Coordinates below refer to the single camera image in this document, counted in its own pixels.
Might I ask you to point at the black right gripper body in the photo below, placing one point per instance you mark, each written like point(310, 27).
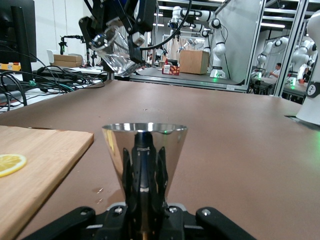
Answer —
point(112, 8)

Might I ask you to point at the cardboard box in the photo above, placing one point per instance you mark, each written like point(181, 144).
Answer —
point(193, 62)
point(67, 60)

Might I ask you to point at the lemon slice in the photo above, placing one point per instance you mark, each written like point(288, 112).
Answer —
point(11, 163)

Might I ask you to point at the steel jigger measuring cup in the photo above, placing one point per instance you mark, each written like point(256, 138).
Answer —
point(115, 145)

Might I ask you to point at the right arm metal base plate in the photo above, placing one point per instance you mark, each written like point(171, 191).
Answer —
point(306, 125)

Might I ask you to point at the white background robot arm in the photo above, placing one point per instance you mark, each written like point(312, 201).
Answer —
point(268, 50)
point(216, 50)

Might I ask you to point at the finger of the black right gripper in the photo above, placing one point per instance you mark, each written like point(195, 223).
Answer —
point(136, 53)
point(88, 28)

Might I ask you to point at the aluminium frame post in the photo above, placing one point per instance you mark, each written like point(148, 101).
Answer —
point(290, 50)
point(255, 45)

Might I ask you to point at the red snack box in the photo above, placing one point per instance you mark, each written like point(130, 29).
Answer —
point(171, 70)

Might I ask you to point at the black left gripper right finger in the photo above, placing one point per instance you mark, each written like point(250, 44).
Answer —
point(215, 220)

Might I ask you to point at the clear glass cup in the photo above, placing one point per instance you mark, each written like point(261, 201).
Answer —
point(117, 61)

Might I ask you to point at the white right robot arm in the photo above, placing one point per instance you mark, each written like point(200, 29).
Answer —
point(311, 105)

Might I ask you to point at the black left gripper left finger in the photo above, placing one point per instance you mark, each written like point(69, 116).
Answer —
point(75, 220)

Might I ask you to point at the black computer monitor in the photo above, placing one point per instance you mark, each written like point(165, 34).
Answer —
point(17, 37)

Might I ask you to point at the brown table cover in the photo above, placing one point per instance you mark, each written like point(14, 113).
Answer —
point(225, 150)

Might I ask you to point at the seated person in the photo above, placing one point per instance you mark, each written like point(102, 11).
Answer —
point(275, 71)

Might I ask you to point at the black articulated stand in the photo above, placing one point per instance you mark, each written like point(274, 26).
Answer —
point(62, 46)

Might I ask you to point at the wooden cutting board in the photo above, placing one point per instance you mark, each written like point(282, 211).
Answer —
point(42, 160)

